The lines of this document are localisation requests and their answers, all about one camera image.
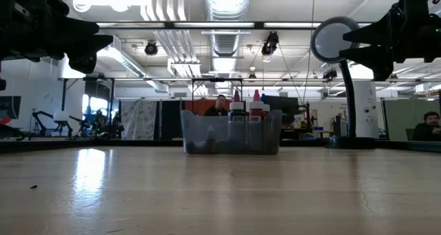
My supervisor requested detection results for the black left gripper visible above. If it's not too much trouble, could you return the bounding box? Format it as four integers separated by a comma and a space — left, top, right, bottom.
17, 0, 114, 74

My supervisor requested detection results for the black gooseneck desk lamp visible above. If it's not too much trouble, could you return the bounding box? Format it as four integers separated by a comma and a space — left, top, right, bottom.
310, 16, 377, 150

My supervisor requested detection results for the black hanging spotlight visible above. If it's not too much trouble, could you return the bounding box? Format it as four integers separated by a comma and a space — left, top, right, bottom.
144, 39, 159, 57
322, 68, 338, 81

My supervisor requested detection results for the white patterned curtain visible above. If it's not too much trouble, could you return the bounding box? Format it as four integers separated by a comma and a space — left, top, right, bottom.
120, 99, 158, 141

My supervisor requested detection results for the black aluminium table frame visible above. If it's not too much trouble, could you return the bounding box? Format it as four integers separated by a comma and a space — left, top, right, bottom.
0, 137, 441, 154

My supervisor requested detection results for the black metal stand frame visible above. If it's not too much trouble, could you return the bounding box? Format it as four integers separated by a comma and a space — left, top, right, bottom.
191, 77, 244, 116

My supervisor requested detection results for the white round column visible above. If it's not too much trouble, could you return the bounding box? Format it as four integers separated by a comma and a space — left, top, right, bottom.
354, 80, 379, 139

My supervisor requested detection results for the background robot with white dome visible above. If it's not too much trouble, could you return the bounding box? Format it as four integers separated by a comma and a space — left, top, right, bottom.
32, 110, 75, 139

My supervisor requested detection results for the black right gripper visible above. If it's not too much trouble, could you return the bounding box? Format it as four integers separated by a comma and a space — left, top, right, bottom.
339, 0, 431, 81

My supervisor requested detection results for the dark wall picture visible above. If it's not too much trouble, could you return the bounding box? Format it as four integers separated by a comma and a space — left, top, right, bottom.
0, 96, 21, 121

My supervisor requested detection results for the large red food coloring bottle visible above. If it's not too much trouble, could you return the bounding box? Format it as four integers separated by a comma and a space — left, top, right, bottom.
248, 89, 266, 153

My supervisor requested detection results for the translucent grey plastic bin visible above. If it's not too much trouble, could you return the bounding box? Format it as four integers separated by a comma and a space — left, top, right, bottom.
180, 109, 283, 156

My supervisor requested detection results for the orange partition wall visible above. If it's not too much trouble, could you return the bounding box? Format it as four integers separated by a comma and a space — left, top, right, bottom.
184, 99, 246, 116

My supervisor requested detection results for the large purple food coloring bottle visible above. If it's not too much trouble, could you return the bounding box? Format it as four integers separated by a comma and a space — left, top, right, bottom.
229, 90, 247, 155

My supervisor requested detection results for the overhead bar with strip lights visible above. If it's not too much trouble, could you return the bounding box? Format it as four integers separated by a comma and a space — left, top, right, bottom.
96, 20, 373, 30

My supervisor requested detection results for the person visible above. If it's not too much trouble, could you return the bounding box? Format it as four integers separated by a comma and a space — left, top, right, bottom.
412, 111, 441, 142
203, 94, 229, 117

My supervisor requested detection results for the grey partition panel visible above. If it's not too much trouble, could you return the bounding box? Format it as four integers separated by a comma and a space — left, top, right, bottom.
381, 99, 441, 143

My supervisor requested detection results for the black computer monitor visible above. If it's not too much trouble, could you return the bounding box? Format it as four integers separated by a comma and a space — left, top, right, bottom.
265, 95, 300, 124

